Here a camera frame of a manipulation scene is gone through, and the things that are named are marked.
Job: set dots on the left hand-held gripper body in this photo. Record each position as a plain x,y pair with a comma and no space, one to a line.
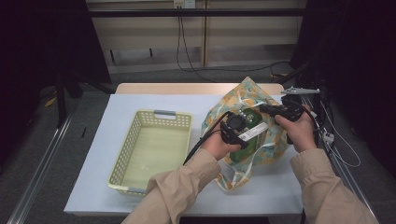
235,124

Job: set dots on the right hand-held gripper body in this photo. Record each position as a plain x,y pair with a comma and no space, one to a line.
291,109

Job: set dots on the tall green white medicine box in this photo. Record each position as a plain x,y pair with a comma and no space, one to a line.
253,132

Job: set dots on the orange-print fabric bag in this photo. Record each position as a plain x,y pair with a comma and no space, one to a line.
239,96

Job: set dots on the pale yellow perforated plastic basket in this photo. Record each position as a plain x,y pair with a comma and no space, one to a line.
155,149

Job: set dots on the person's left hand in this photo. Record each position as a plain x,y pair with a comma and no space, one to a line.
218,146

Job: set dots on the person's right hand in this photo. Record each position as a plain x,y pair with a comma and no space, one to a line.
297,133

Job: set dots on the white plug adapter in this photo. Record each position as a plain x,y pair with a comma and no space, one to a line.
328,137

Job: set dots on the black curtain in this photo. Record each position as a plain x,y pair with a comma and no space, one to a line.
358,46
37,37

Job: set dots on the black metal stand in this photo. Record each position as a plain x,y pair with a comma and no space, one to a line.
61,99

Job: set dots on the aluminium floor rail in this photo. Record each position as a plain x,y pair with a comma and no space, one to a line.
37,177
345,174

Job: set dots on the long wall shelf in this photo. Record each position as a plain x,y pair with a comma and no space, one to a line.
186,12

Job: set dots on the white wall socket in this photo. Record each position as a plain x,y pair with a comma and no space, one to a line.
188,3

